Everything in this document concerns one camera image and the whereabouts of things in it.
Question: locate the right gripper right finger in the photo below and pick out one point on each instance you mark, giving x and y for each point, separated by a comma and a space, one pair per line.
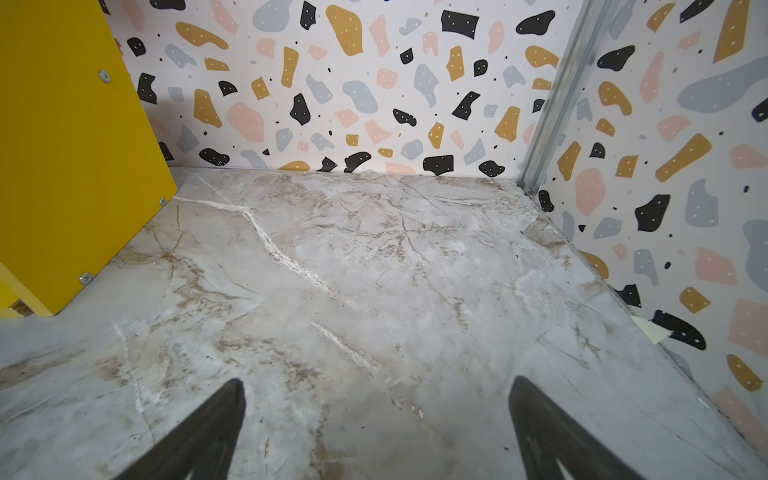
552, 444

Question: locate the yellow shelf pink blue boards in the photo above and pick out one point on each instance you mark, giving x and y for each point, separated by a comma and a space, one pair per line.
81, 169

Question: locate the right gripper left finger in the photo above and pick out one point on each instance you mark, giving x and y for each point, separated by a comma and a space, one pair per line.
201, 446

